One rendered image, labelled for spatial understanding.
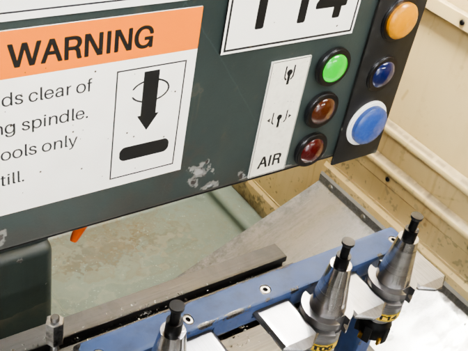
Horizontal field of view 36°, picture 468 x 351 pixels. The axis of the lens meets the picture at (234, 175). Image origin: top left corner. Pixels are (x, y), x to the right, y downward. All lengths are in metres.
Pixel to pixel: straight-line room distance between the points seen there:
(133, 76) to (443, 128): 1.10
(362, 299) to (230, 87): 0.54
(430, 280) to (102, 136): 0.66
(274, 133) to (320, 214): 1.20
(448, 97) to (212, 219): 0.80
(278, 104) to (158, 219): 1.49
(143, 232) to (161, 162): 1.47
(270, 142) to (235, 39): 0.09
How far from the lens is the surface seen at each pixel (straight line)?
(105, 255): 1.82
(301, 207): 1.68
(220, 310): 0.84
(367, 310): 0.91
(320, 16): 0.44
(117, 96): 0.38
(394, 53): 0.50
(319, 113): 0.47
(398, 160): 1.53
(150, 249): 1.84
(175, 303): 0.70
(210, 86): 0.41
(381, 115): 0.52
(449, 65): 1.40
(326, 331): 0.87
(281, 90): 0.45
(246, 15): 0.40
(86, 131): 0.38
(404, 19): 0.48
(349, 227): 1.63
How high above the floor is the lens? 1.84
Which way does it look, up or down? 36 degrees down
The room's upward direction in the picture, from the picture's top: 11 degrees clockwise
